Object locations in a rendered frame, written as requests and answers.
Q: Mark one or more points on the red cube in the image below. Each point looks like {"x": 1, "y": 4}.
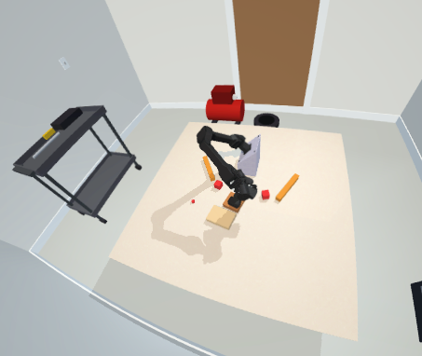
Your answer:
{"x": 265, "y": 194}
{"x": 218, "y": 184}

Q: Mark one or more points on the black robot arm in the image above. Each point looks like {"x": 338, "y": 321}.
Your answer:
{"x": 226, "y": 171}

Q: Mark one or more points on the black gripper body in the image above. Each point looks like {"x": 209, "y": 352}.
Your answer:
{"x": 234, "y": 201}

